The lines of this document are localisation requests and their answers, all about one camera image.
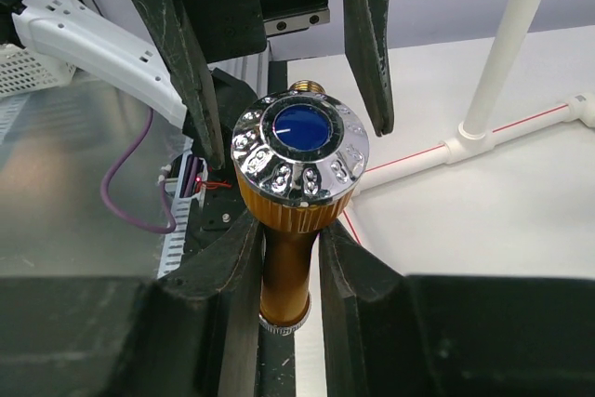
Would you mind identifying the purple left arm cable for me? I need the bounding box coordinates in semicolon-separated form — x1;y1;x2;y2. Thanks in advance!
100;106;179;235

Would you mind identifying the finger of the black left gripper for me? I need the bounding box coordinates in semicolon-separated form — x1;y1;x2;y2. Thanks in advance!
343;0;394;137
132;0;225;169

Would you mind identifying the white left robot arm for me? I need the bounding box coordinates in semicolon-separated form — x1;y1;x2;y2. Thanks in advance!
1;0;329;167

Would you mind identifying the white perforated basket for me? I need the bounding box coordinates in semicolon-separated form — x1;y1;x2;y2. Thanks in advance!
0;44;76;98

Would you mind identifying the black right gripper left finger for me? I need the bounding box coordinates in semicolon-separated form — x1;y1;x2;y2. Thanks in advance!
1;214;262;396

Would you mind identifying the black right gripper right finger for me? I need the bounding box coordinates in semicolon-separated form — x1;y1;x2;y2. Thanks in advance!
319;223;594;396

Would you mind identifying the yellow water faucet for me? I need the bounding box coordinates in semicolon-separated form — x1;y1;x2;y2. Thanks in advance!
231;80;369;336

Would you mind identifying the white PVC pipe frame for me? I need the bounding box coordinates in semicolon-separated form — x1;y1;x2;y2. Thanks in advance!
342;0;595;247

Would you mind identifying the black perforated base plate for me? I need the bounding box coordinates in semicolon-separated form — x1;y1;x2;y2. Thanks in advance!
181;69;259;263

